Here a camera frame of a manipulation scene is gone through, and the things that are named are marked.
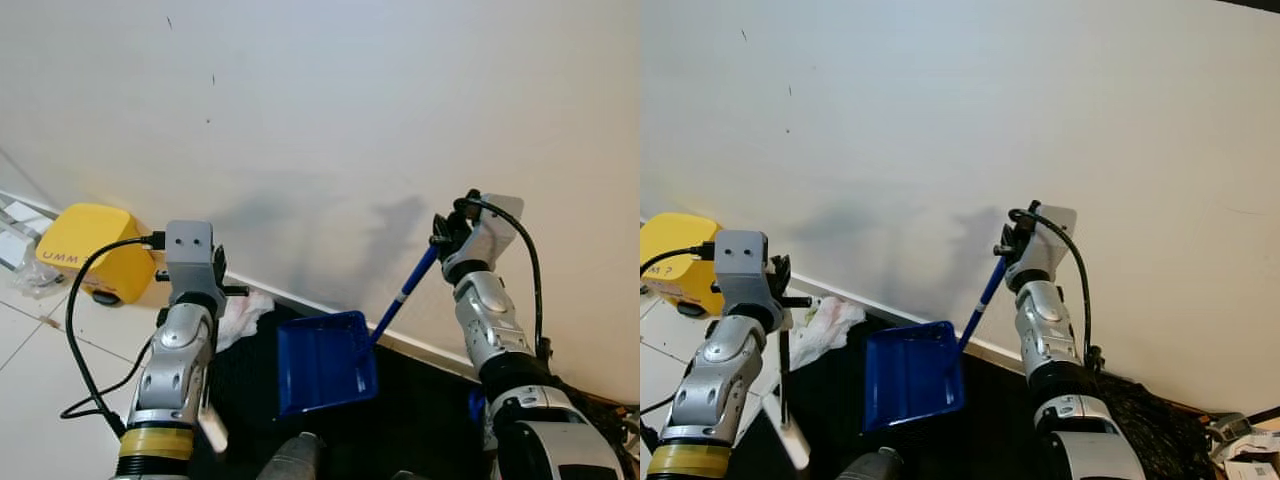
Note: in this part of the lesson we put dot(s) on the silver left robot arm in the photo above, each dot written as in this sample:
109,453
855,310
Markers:
175,360
715,370

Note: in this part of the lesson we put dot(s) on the white crumpled plastic bag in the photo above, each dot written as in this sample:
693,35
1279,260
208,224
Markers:
245,312
830,320

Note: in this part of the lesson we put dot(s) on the grey handheld device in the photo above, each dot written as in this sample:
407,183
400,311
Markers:
1225,428

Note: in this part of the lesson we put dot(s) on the white flat panels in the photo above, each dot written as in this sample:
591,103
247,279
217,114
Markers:
20,230

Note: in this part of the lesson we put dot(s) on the blue plastic dustpan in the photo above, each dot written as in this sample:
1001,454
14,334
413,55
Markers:
325,365
910,375

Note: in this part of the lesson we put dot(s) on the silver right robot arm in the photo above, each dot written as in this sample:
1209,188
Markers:
490,320
1045,320

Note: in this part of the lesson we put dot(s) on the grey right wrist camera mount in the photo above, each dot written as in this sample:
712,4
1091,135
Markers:
1052,245
498,230

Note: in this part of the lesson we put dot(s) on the grey left robot leg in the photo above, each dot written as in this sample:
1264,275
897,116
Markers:
870,465
290,460

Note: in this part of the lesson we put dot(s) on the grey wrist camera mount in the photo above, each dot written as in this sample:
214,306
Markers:
1052,245
498,230
742,262
190,250

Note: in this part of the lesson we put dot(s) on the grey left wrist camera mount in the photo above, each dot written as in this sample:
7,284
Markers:
742,262
190,250

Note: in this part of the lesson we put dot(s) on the yellow plastic box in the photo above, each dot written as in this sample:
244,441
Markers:
90,240
675,245

